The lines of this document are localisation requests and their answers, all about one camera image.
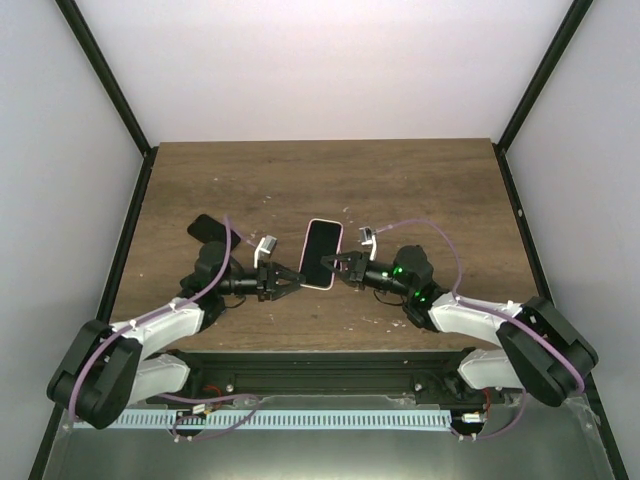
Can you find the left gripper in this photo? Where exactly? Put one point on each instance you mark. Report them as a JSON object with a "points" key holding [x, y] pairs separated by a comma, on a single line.
{"points": [[268, 281]]}

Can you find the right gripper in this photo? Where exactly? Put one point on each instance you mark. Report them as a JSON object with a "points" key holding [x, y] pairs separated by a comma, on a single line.
{"points": [[358, 267]]}

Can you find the white phone case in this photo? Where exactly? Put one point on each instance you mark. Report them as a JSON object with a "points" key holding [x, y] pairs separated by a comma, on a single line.
{"points": [[340, 235]]}

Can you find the black phone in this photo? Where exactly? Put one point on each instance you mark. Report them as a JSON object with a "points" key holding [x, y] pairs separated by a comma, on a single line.
{"points": [[320, 252]]}

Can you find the black phone case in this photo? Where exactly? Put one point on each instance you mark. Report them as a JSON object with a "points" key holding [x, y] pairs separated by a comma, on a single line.
{"points": [[206, 229]]}

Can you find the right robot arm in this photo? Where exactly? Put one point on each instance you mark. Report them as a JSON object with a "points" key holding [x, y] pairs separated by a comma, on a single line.
{"points": [[535, 347]]}

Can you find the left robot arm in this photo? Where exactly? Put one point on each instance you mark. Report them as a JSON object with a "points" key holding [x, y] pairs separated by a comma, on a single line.
{"points": [[109, 367]]}

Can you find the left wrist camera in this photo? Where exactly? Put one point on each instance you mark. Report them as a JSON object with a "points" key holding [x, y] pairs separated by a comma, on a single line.
{"points": [[265, 247]]}

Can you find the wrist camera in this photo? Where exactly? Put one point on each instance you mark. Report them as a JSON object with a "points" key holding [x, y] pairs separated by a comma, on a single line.
{"points": [[265, 247], [368, 238]]}

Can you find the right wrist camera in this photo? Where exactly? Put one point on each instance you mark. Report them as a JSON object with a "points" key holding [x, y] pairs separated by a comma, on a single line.
{"points": [[368, 238]]}

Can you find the black aluminium frame rail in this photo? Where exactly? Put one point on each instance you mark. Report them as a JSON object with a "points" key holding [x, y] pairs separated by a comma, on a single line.
{"points": [[429, 377]]}

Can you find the light blue slotted cable duct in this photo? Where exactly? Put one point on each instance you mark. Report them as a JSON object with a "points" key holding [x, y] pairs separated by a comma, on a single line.
{"points": [[403, 420]]}

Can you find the left black frame post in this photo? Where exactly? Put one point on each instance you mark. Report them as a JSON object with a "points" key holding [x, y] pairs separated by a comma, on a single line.
{"points": [[82, 32]]}

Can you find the black frame post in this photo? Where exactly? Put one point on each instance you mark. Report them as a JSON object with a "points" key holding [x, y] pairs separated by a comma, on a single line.
{"points": [[562, 38], [82, 32]]}

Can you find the right black frame post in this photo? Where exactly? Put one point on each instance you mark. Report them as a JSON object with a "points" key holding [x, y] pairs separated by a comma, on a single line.
{"points": [[562, 38]]}

